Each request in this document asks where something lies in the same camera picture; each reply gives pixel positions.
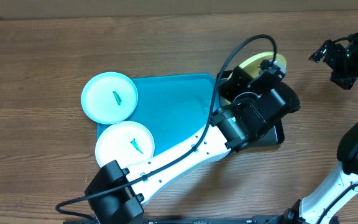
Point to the black rectangular water tray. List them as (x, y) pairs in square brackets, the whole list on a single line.
[(274, 136)]

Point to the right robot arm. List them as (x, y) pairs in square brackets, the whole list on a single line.
[(342, 183)]

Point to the teal plastic tray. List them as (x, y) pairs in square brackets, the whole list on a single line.
[(172, 108)]

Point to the yellow-green plate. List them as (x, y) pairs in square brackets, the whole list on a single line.
[(251, 66)]

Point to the light blue plate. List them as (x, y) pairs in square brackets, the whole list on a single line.
[(109, 97)]

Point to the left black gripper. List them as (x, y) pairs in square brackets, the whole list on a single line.
[(236, 79)]

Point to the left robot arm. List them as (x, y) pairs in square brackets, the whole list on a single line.
[(118, 194)]

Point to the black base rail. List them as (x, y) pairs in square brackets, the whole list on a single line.
[(258, 219)]

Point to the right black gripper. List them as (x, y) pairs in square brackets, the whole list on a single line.
[(329, 52)]

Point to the pink white plate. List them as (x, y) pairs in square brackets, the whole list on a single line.
[(127, 142)]

